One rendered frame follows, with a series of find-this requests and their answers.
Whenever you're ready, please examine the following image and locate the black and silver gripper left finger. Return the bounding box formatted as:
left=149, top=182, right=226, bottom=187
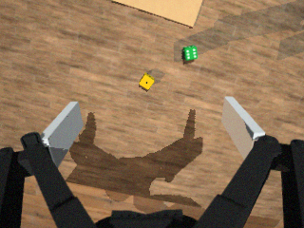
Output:
left=0, top=102, right=97, bottom=228

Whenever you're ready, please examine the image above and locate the tan square mat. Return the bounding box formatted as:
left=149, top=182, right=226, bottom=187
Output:
left=113, top=0, right=202, bottom=27

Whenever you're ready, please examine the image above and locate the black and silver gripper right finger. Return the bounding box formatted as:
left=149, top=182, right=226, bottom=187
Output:
left=193, top=97, right=304, bottom=228

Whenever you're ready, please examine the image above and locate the yellow die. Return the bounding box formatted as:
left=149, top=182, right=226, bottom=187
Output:
left=140, top=73, right=154, bottom=89

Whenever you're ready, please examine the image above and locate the green die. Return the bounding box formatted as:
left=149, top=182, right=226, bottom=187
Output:
left=183, top=46, right=198, bottom=61

